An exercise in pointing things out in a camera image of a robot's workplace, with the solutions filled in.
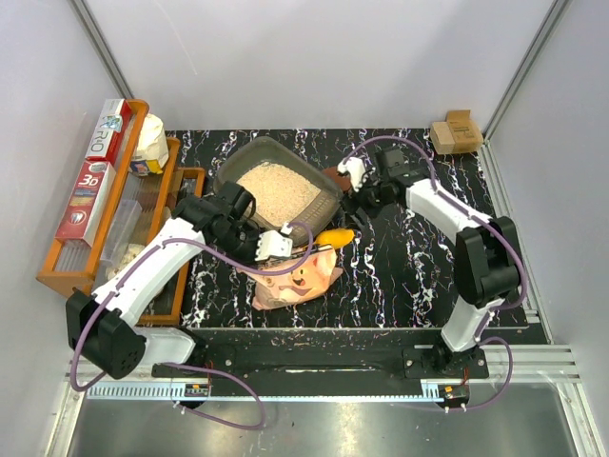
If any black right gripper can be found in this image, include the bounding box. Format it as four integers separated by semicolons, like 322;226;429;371
338;169;390;232

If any pink cat litter bag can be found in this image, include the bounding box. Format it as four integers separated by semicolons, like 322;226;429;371
237;249;344;310

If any yellow plastic litter scoop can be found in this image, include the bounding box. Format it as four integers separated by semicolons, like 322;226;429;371
315;228;356;249

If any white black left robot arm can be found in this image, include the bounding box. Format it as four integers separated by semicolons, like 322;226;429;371
66;182;342;390

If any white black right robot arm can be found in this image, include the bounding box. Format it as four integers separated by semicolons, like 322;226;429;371
337;149;526;377

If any grey plastic litter box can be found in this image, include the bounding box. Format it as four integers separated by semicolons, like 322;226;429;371
213;136;343;235

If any brown cardboard box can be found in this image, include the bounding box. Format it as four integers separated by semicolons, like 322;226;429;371
430;109;483;155

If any red white toothpaste box lower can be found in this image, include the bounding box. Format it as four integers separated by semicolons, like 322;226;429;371
54;160;115;247

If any red white toothpaste box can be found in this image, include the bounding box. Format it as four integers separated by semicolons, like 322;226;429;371
54;160;115;247
85;99;132;165

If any red white toothpaste box upper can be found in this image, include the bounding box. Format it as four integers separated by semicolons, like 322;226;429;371
85;99;132;165

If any orange wooden tray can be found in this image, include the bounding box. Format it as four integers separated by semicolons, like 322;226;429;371
135;166;207;328

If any orange wooden rack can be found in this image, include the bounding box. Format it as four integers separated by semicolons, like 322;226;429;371
36;99;180;297

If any clear plastic container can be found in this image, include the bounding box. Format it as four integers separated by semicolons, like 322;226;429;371
100;199;142;267

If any white paper flour bag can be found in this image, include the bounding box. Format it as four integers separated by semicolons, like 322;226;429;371
129;113;168;176

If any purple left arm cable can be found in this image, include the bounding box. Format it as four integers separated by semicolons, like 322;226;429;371
69;221;315;432

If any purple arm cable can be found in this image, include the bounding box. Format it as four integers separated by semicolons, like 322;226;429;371
69;221;315;432
342;135;530;413

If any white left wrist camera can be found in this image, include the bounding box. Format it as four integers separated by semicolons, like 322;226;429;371
255;223;293;262

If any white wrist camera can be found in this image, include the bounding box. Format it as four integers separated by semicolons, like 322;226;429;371
255;223;293;262
337;157;376;192

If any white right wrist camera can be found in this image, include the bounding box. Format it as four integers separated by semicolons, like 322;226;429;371
337;157;376;192

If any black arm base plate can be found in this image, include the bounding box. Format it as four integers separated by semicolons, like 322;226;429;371
150;327;490;382

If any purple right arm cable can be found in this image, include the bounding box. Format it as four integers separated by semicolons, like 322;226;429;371
342;135;530;413

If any aluminium rail frame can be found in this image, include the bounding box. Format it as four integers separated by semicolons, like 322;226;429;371
56;142;609;457

